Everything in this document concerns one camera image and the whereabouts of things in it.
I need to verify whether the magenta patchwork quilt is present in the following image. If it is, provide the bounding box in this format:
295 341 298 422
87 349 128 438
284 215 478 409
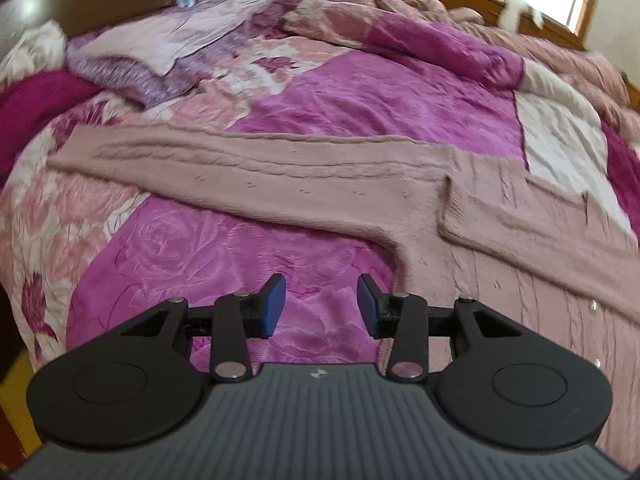
1 0 639 368

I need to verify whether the lilac pillow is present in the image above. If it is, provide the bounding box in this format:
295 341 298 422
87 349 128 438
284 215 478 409
66 0 300 108

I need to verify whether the pink cable knit cardigan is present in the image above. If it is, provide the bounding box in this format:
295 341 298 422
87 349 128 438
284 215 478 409
49 124 639 466

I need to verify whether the white plush toy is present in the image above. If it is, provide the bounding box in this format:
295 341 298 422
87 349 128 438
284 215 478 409
497 0 544 32

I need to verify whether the dusty pink blanket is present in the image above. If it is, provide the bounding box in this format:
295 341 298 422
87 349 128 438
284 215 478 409
330 0 639 144

